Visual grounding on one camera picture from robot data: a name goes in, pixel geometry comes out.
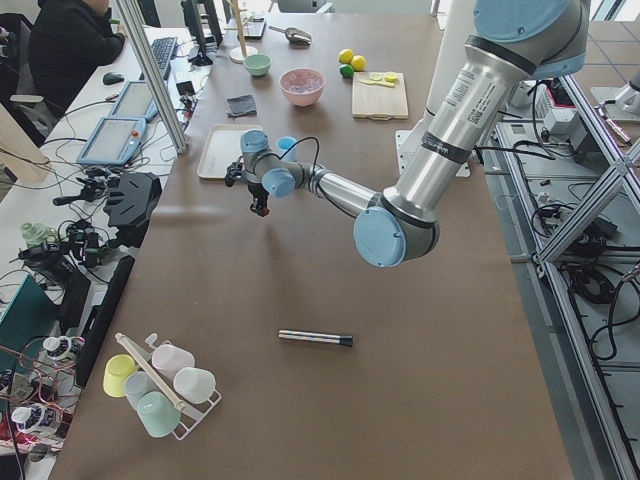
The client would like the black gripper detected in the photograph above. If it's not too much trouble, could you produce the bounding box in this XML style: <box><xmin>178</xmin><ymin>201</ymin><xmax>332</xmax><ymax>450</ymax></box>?
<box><xmin>224</xmin><ymin>158</ymin><xmax>270</xmax><ymax>217</ymax></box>

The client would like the light blue plastic cup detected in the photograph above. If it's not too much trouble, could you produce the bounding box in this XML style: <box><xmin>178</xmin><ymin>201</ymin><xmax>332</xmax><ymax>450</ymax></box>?
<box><xmin>276</xmin><ymin>136</ymin><xmax>297</xmax><ymax>162</ymax></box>

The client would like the steel muddler black tip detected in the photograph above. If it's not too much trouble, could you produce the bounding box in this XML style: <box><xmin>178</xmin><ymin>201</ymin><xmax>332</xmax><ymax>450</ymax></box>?
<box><xmin>277</xmin><ymin>329</ymin><xmax>354</xmax><ymax>348</ymax></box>

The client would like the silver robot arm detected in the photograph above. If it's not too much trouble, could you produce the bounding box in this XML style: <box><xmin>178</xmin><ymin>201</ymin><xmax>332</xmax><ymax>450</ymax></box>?
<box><xmin>613</xmin><ymin>71</ymin><xmax>640</xmax><ymax>121</ymax></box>
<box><xmin>225</xmin><ymin>1</ymin><xmax>589</xmax><ymax>267</ymax></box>

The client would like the clear ice cubes pile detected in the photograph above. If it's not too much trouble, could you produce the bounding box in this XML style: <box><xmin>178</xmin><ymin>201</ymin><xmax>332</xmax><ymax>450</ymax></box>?
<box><xmin>281</xmin><ymin>69</ymin><xmax>324</xmax><ymax>94</ymax></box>

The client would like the wooden cup tree stand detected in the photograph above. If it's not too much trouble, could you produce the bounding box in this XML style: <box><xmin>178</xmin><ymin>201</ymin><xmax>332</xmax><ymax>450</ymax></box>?
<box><xmin>225</xmin><ymin>0</ymin><xmax>258</xmax><ymax>64</ymax></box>

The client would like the pink cup on rack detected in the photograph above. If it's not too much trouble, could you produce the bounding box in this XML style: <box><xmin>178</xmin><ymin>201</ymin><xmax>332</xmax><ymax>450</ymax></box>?
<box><xmin>151</xmin><ymin>343</ymin><xmax>195</xmax><ymax>382</ymax></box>

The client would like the metal ice scoop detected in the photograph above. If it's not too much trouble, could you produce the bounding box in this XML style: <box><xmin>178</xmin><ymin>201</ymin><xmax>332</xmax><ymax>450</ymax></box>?
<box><xmin>269</xmin><ymin>25</ymin><xmax>312</xmax><ymax>46</ymax></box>

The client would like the white cup on rack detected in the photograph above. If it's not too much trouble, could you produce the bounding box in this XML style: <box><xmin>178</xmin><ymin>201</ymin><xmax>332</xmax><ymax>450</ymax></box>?
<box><xmin>173</xmin><ymin>367</ymin><xmax>216</xmax><ymax>404</ymax></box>

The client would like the yellow cup on rack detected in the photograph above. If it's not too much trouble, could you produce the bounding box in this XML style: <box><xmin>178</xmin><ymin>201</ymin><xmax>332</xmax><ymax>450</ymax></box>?
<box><xmin>103</xmin><ymin>354</ymin><xmax>137</xmax><ymax>398</ymax></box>

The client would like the grey cup on rack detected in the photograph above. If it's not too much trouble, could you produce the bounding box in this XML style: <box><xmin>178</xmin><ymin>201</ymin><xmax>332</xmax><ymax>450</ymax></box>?
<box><xmin>124</xmin><ymin>371</ymin><xmax>154</xmax><ymax>410</ymax></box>

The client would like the green cup on rack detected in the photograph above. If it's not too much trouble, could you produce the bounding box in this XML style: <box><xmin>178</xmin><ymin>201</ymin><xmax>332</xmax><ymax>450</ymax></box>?
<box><xmin>136</xmin><ymin>391</ymin><xmax>181</xmax><ymax>438</ymax></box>

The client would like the cream rabbit tray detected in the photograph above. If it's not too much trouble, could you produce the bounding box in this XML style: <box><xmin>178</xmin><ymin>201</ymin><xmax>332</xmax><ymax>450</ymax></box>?
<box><xmin>196</xmin><ymin>124</ymin><xmax>263</xmax><ymax>180</ymax></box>

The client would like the grey folded cloth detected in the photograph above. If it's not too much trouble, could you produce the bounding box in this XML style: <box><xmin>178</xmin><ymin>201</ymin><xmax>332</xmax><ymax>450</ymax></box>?
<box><xmin>226</xmin><ymin>94</ymin><xmax>257</xmax><ymax>118</ymax></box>

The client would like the pink bowl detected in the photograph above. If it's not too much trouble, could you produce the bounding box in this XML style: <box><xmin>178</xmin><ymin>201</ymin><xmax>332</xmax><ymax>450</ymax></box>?
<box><xmin>279</xmin><ymin>68</ymin><xmax>325</xmax><ymax>107</ymax></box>

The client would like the mint green bowl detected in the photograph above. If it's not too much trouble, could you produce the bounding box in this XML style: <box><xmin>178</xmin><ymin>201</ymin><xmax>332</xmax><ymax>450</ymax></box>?
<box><xmin>243</xmin><ymin>53</ymin><xmax>271</xmax><ymax>77</ymax></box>

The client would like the wooden cutting board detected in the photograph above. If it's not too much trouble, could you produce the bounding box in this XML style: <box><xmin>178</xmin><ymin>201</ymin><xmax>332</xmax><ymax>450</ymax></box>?
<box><xmin>352</xmin><ymin>72</ymin><xmax>409</xmax><ymax>120</ymax></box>

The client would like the lower teach pendant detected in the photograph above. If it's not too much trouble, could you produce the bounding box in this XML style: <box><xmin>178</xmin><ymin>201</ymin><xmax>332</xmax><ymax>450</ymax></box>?
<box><xmin>76</xmin><ymin>116</ymin><xmax>147</xmax><ymax>166</ymax></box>

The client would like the teach pendant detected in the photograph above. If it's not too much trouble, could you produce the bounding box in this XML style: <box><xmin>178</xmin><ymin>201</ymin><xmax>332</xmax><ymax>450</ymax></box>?
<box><xmin>76</xmin><ymin>116</ymin><xmax>147</xmax><ymax>166</ymax></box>
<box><xmin>110</xmin><ymin>81</ymin><xmax>158</xmax><ymax>121</ymax></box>

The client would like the upper teach pendant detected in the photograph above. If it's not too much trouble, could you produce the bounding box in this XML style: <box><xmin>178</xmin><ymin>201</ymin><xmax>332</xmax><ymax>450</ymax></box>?
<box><xmin>110</xmin><ymin>81</ymin><xmax>158</xmax><ymax>121</ymax></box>

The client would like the green lime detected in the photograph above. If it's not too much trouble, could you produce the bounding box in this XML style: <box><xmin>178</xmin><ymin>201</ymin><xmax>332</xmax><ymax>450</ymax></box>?
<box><xmin>339</xmin><ymin>64</ymin><xmax>354</xmax><ymax>78</ymax></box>

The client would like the yellow lemon upper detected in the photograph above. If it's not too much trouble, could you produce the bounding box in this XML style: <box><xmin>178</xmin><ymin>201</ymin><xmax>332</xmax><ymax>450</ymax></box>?
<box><xmin>338</xmin><ymin>48</ymin><xmax>354</xmax><ymax>64</ymax></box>

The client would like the yellow lemon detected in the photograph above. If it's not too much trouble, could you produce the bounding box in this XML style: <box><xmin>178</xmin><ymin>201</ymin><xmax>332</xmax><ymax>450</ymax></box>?
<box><xmin>338</xmin><ymin>48</ymin><xmax>354</xmax><ymax>64</ymax></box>
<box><xmin>350</xmin><ymin>55</ymin><xmax>367</xmax><ymax>72</ymax></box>

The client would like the yellow lemon lower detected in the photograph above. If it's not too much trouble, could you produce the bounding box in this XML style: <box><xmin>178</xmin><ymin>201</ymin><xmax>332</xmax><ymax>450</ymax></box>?
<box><xmin>350</xmin><ymin>55</ymin><xmax>367</xmax><ymax>72</ymax></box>

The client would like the black keyboard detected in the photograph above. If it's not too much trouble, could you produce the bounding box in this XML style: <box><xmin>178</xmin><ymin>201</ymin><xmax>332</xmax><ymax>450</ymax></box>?
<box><xmin>150</xmin><ymin>36</ymin><xmax>178</xmax><ymax>80</ymax></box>

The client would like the black computer mouse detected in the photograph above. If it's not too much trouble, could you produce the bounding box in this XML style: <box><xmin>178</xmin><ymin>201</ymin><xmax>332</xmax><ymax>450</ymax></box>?
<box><xmin>102</xmin><ymin>72</ymin><xmax>125</xmax><ymax>86</ymax></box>

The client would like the black monitor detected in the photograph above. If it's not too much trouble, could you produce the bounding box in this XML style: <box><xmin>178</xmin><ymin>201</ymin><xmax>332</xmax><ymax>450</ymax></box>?
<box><xmin>180</xmin><ymin>0</ymin><xmax>223</xmax><ymax>67</ymax></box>

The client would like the person in black hoodie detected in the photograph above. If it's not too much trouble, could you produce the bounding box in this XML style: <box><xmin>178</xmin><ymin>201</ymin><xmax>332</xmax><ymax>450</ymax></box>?
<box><xmin>28</xmin><ymin>0</ymin><xmax>126</xmax><ymax>118</ymax></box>

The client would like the wooden rack handle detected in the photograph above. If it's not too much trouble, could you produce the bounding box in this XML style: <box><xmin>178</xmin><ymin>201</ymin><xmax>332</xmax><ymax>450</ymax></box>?
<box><xmin>114</xmin><ymin>333</ymin><xmax>186</xmax><ymax>411</ymax></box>

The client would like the white wire cup rack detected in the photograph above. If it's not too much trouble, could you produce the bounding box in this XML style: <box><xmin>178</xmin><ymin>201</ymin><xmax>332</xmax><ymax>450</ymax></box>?
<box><xmin>136</xmin><ymin>334</ymin><xmax>222</xmax><ymax>440</ymax></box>

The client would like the aluminium frame post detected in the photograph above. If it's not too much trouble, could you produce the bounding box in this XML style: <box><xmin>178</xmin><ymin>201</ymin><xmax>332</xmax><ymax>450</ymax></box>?
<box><xmin>115</xmin><ymin>0</ymin><xmax>188</xmax><ymax>154</ymax></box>

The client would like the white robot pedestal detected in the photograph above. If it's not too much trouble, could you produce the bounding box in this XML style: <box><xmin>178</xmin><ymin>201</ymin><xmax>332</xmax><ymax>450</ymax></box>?
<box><xmin>395</xmin><ymin>0</ymin><xmax>476</xmax><ymax>175</ymax></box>

